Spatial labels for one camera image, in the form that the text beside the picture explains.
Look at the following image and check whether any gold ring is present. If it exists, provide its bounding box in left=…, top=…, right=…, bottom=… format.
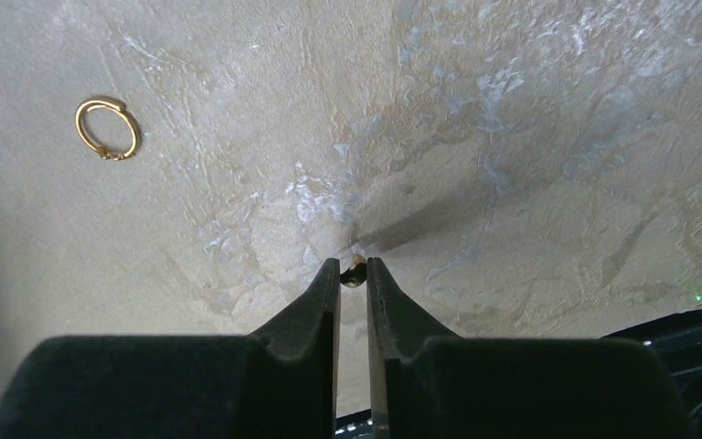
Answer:
left=74, top=95, right=142, bottom=163

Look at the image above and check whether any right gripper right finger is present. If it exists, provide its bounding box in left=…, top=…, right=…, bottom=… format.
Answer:
left=367, top=258, right=697, bottom=438

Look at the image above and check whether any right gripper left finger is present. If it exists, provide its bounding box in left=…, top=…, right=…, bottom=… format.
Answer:
left=0, top=259, right=340, bottom=438

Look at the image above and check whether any small gold earring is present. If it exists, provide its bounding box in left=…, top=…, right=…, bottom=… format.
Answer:
left=340, top=254, right=367, bottom=288

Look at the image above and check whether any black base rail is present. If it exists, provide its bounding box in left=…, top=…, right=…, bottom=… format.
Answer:
left=335, top=309, right=702, bottom=438

